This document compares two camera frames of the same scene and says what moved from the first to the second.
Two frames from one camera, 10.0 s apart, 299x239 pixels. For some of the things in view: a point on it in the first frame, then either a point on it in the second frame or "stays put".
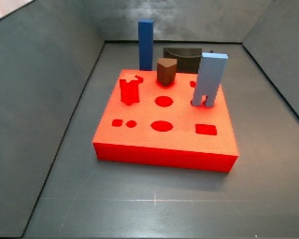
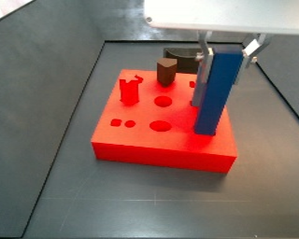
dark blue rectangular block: [146, 28] to [223, 72]
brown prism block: [166, 70] stays put
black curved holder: [188, 59] stays put
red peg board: [163, 131] stays put
